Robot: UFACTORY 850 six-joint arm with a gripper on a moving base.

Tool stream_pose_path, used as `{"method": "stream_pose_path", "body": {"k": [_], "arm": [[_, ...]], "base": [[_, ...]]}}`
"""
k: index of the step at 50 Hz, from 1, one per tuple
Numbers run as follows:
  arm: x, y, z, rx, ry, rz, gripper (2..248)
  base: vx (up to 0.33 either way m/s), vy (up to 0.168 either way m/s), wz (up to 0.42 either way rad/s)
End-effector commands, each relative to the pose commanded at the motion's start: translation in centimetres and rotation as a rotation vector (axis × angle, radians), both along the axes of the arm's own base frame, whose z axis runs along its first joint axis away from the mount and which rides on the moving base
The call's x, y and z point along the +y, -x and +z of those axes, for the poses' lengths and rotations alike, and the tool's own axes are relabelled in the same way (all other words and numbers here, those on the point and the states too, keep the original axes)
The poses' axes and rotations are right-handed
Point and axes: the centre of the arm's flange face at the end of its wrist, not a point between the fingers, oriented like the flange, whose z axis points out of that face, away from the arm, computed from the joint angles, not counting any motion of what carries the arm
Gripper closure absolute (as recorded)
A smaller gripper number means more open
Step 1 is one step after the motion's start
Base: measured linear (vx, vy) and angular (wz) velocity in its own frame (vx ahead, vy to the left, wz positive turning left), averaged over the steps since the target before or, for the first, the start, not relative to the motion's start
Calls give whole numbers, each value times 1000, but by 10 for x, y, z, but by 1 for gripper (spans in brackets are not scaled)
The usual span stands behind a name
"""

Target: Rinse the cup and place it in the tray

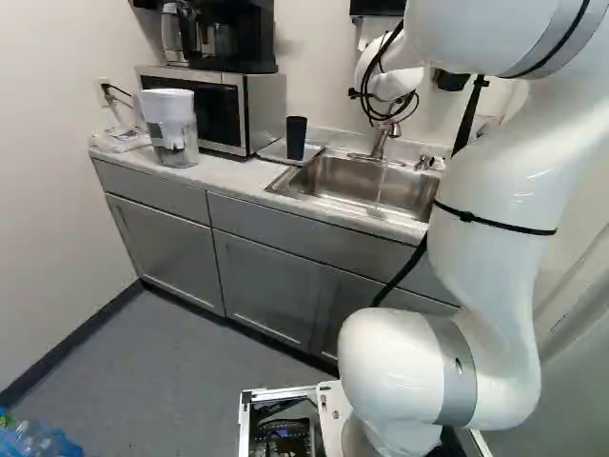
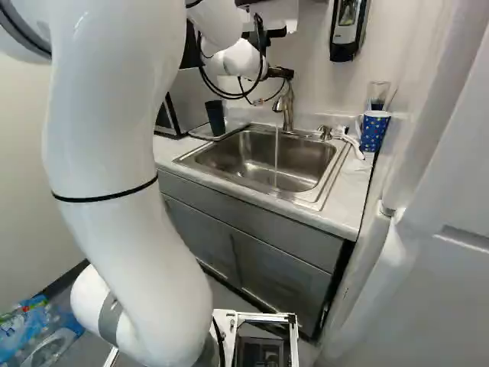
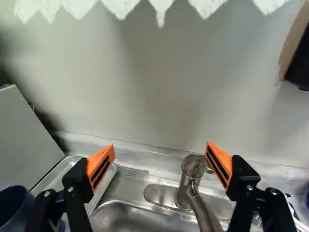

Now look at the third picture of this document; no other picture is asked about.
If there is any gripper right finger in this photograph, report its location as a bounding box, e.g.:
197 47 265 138
204 141 297 232

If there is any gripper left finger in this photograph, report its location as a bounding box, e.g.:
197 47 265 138
31 144 116 232

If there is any dark blue cup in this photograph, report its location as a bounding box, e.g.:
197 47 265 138
0 185 41 232

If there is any stainless steel tap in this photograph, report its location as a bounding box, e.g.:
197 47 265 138
144 153 233 232

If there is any grey flat board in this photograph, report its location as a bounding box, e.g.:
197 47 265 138
0 84 66 191

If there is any stainless steel sink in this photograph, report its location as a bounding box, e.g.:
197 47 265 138
83 162 244 232

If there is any steel kitchen counter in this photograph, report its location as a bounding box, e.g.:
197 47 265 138
28 131 309 232

